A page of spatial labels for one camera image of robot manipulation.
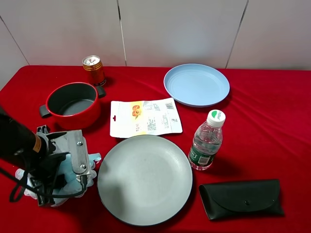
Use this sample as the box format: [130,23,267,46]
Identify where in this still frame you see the grey metal gripper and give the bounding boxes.
[30,125,92,207]

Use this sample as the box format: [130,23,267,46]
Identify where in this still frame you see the light blue mesh bath sponge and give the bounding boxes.
[15,153,102,207]

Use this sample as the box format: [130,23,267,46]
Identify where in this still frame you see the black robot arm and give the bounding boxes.
[0,109,96,206]

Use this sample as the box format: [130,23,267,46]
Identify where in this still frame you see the white snack pouch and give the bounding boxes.
[110,98,183,138]

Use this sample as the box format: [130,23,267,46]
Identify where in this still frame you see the gold and red drink can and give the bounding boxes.
[82,55,106,86]

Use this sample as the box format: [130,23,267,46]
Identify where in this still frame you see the grey plate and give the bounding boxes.
[97,135,193,226]

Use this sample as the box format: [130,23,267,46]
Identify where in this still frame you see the light blue plastic plate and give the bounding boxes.
[163,64,230,108]

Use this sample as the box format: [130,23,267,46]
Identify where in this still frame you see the clear water bottle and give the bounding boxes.
[188,110,226,170]

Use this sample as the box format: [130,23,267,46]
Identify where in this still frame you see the black glasses case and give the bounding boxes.
[199,179,284,220]

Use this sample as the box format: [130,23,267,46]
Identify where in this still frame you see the red pot with black handles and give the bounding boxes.
[39,82,106,130]

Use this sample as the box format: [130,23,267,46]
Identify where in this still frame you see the black cable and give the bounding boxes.
[0,167,88,203]

